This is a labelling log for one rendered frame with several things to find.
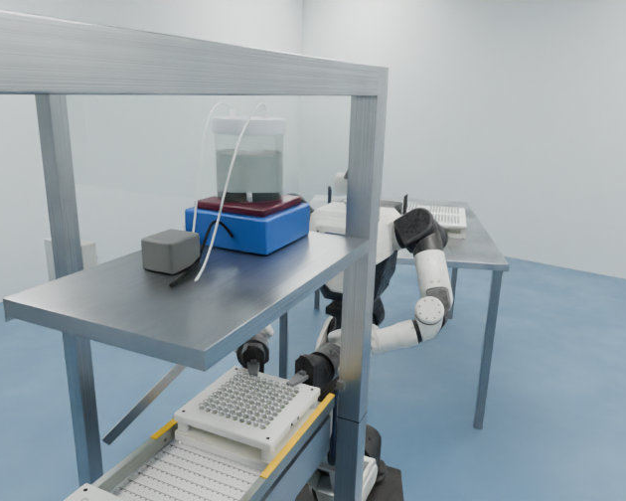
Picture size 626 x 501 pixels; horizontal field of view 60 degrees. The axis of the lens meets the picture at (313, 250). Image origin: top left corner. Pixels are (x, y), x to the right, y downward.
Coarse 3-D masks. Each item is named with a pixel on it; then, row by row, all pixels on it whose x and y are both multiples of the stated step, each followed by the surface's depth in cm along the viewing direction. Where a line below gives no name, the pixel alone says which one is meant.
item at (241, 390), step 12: (252, 384) 130; (264, 384) 130; (228, 396) 125; (240, 396) 125; (252, 396) 126; (264, 396) 126; (276, 396) 127; (228, 408) 121; (240, 408) 121; (252, 408) 121; (264, 408) 122
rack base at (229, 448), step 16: (304, 416) 128; (176, 432) 121; (192, 432) 121; (208, 432) 121; (288, 432) 122; (208, 448) 118; (224, 448) 116; (240, 448) 116; (256, 448) 116; (256, 464) 113
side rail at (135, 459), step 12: (168, 432) 120; (144, 444) 115; (156, 444) 117; (132, 456) 111; (144, 456) 114; (120, 468) 108; (132, 468) 111; (96, 480) 104; (108, 480) 105; (120, 480) 108
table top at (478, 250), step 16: (464, 208) 373; (480, 224) 328; (448, 240) 291; (464, 240) 292; (480, 240) 293; (400, 256) 259; (448, 256) 261; (464, 256) 262; (480, 256) 262; (496, 256) 263
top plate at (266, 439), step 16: (240, 368) 139; (224, 384) 132; (240, 384) 132; (304, 384) 133; (192, 400) 125; (304, 400) 126; (176, 416) 120; (192, 416) 119; (208, 416) 119; (224, 416) 119; (288, 416) 120; (224, 432) 115; (240, 432) 114; (256, 432) 114; (272, 432) 114; (272, 448) 111
